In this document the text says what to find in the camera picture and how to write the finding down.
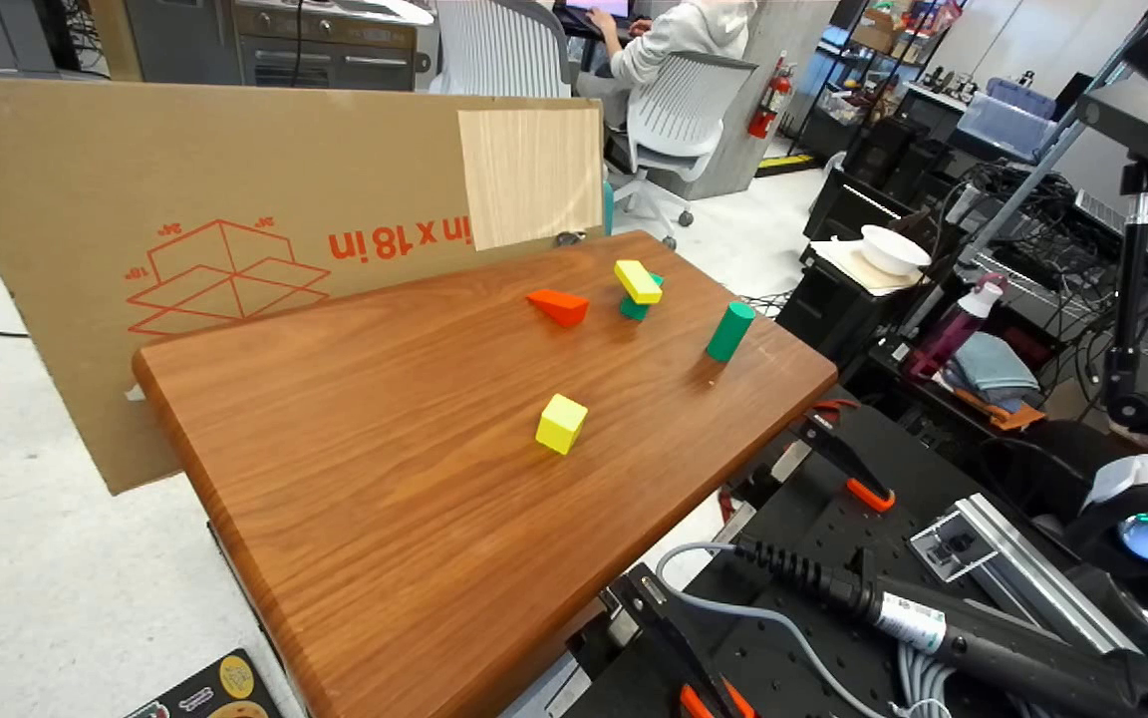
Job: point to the black orange clamp front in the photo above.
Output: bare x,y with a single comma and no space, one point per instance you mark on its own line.
699,692

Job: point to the yellow cube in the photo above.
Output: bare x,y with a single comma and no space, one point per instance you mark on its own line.
561,426

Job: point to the black orange clamp right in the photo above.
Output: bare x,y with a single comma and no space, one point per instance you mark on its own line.
853,471

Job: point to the orange wedge block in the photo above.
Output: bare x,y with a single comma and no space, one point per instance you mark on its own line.
561,304

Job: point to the yellow rectangular block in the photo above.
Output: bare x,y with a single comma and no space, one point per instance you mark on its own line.
640,280

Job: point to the person in white hoodie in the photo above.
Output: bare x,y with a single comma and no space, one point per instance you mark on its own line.
691,25

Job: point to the white plate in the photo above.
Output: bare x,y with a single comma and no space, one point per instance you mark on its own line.
889,251

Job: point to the small green block under yellow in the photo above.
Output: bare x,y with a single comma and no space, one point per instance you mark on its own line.
640,308

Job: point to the large cardboard box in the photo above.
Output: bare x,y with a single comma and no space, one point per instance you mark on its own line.
136,215

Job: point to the grey office chair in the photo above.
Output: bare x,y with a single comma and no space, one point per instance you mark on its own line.
674,131

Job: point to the magenta water bottle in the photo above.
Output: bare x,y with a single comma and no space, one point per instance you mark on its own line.
954,330

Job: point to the tall green block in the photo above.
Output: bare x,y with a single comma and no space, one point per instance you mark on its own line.
729,330

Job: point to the black orange clamp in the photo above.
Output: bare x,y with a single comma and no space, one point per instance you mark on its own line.
699,692
853,471

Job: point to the red fire extinguisher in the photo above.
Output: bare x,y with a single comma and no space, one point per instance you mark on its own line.
771,102

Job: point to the black camera tripod stand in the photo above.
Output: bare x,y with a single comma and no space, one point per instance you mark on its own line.
1120,115

